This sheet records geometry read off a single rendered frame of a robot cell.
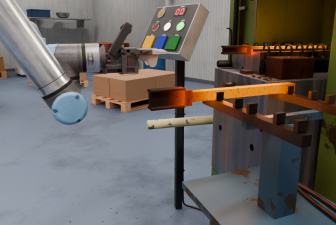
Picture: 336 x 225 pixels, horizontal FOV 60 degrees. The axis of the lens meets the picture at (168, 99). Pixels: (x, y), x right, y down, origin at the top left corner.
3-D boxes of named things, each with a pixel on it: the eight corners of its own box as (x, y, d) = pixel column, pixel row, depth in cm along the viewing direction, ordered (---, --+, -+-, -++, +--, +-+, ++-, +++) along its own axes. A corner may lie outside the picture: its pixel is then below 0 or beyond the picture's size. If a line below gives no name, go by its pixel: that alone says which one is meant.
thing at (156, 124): (148, 131, 140) (148, 121, 138) (146, 128, 145) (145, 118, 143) (231, 124, 151) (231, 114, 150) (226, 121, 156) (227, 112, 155)
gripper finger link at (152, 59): (167, 67, 96) (139, 67, 96) (167, 48, 95) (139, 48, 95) (167, 68, 93) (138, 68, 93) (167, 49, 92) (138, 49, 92)
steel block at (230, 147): (258, 215, 96) (268, 81, 86) (211, 166, 132) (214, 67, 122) (388, 191, 110) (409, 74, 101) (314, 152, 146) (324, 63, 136)
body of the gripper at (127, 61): (136, 70, 101) (101, 71, 98) (136, 45, 99) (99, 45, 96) (140, 73, 94) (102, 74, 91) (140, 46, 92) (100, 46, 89)
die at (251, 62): (258, 74, 101) (260, 49, 99) (231, 68, 120) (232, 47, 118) (354, 70, 112) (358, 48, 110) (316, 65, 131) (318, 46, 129)
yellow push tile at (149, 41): (149, 47, 155) (154, 35, 156) (141, 47, 160) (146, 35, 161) (151, 49, 156) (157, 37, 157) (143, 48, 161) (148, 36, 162)
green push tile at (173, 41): (174, 49, 140) (180, 36, 141) (164, 49, 146) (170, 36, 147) (177, 51, 141) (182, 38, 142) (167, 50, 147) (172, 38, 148)
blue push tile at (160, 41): (161, 49, 147) (167, 35, 148) (152, 48, 153) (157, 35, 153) (164, 50, 149) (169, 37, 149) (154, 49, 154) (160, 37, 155)
